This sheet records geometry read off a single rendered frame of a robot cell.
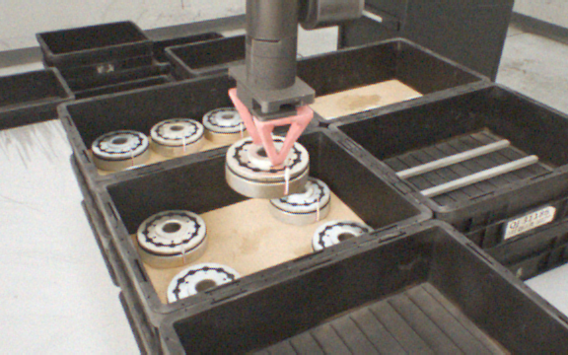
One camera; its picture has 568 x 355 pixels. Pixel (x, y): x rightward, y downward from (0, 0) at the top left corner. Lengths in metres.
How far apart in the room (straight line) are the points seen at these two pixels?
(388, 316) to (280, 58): 0.38
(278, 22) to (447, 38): 2.01
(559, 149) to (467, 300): 0.45
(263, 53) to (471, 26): 2.09
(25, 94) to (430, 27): 1.57
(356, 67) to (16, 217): 0.80
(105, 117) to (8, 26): 2.86
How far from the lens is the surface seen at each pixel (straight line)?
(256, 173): 0.67
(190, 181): 0.92
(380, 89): 1.41
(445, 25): 2.55
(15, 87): 2.27
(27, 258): 1.16
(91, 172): 0.92
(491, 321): 0.79
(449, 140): 1.21
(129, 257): 0.74
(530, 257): 1.06
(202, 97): 1.21
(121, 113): 1.18
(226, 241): 0.90
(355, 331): 0.78
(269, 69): 0.63
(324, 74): 1.34
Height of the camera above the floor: 1.40
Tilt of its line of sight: 33 degrees down
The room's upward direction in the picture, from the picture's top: straight up
